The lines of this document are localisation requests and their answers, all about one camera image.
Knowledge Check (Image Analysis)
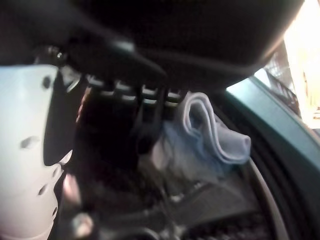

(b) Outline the white garment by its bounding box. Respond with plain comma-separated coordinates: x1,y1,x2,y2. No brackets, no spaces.
152,92,252,181

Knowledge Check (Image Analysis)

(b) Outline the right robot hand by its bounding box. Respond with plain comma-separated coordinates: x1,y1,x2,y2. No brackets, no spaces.
0,0,301,240

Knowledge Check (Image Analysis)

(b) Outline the dark grey washing machine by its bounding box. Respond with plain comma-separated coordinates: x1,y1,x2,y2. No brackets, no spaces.
64,72,320,240

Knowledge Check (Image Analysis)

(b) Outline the blue garment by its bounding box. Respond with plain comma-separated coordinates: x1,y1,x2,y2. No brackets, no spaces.
72,84,166,208

